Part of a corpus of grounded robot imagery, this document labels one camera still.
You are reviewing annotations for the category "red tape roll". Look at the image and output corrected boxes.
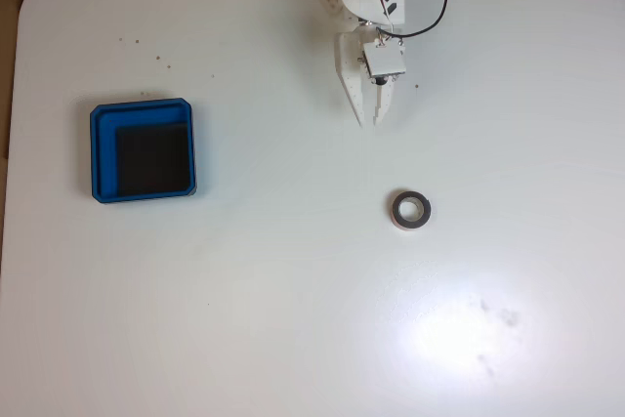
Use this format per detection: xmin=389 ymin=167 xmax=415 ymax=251
xmin=390 ymin=188 xmax=433 ymax=233

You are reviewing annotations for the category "blue square box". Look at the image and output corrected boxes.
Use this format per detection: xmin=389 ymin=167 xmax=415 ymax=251
xmin=89 ymin=97 xmax=199 ymax=205

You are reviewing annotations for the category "white square camera box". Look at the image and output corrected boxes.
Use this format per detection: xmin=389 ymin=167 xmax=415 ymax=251
xmin=360 ymin=39 xmax=408 ymax=86

